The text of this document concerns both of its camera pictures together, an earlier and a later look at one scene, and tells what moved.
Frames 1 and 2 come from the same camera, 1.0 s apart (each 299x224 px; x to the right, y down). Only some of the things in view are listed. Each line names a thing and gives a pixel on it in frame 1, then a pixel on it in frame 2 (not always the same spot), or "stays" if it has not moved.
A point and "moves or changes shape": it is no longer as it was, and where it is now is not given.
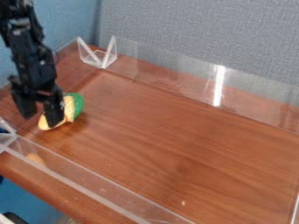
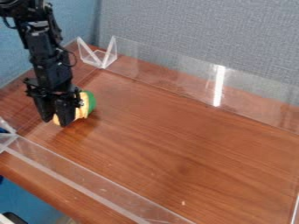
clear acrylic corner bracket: (98, 58) stays
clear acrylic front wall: (104, 192) stays
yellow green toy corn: (74, 102) moves or changes shape
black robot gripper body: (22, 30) to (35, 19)
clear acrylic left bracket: (7, 135) stays
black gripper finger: (27, 101) to (47, 106)
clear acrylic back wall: (251, 83) stays
